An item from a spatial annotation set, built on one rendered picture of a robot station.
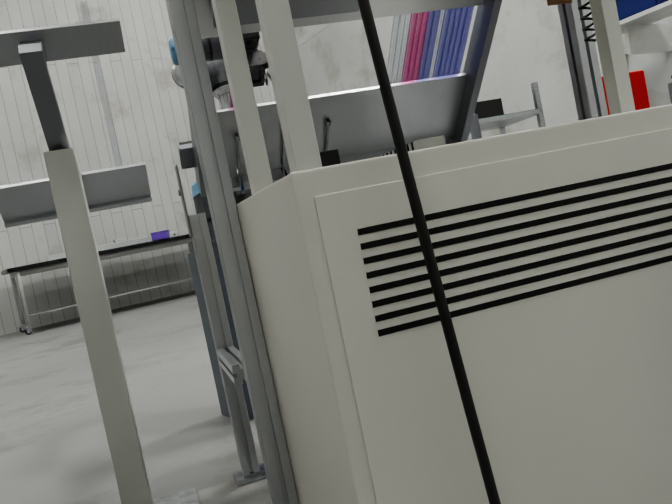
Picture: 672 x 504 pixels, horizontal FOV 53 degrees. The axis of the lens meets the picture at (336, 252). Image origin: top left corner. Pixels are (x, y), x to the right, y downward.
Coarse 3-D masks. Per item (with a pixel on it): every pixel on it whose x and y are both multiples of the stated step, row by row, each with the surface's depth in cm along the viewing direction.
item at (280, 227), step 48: (480, 144) 78; (528, 144) 80; (576, 144) 81; (288, 192) 74; (336, 192) 73; (288, 240) 79; (288, 288) 85; (288, 336) 92; (336, 336) 73; (288, 384) 99; (336, 384) 73; (288, 432) 109; (336, 432) 76; (336, 480) 81
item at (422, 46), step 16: (400, 16) 150; (416, 16) 151; (432, 16) 152; (448, 16) 154; (464, 16) 155; (400, 32) 152; (416, 32) 154; (432, 32) 155; (448, 32) 157; (464, 32) 159; (400, 48) 156; (416, 48) 157; (432, 48) 159; (448, 48) 160; (464, 48) 162; (400, 64) 159; (416, 64) 160; (432, 64) 162; (448, 64) 164; (400, 80) 162
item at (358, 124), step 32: (320, 96) 156; (352, 96) 159; (416, 96) 166; (448, 96) 170; (224, 128) 153; (320, 128) 163; (352, 128) 166; (384, 128) 170; (416, 128) 174; (448, 128) 177
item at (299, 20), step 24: (240, 0) 129; (288, 0) 133; (312, 0) 134; (336, 0) 136; (384, 0) 144; (408, 0) 146; (432, 0) 148; (456, 0) 150; (480, 0) 153; (240, 24) 133; (312, 24) 142
